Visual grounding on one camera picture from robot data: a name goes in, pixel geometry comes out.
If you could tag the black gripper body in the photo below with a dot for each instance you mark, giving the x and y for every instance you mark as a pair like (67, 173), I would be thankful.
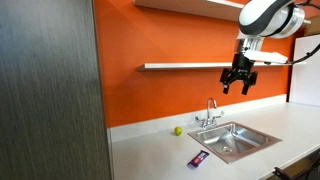
(240, 68)

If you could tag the purple candy bar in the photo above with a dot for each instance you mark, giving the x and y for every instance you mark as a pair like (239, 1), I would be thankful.
(198, 159)

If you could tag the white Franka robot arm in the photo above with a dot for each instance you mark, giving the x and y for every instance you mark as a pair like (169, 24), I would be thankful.
(263, 15)

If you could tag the chrome faucet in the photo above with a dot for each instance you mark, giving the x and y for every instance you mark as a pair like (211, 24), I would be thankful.
(209, 116)

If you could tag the stainless steel sink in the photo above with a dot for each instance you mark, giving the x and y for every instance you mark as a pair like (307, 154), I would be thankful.
(233, 141)

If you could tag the white appliance side panel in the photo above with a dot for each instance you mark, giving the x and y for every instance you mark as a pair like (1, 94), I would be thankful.
(305, 73)

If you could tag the small green ball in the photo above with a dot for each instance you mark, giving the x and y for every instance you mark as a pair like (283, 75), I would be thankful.
(178, 131)

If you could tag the brown cardboard box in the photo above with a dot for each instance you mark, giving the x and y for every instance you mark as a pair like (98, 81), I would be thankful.
(313, 30)

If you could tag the white counter backsplash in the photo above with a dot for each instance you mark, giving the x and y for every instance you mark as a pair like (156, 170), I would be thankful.
(150, 125)

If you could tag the black chair part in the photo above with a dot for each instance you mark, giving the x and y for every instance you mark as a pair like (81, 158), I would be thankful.
(280, 173)

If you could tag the dark wood cabinet panel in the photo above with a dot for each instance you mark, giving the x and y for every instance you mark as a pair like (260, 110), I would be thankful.
(50, 90)

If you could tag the thin white wall shelf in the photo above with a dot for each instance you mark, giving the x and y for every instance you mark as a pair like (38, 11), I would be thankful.
(183, 66)

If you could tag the thick white wall shelf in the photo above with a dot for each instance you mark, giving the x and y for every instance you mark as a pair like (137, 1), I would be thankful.
(186, 6)

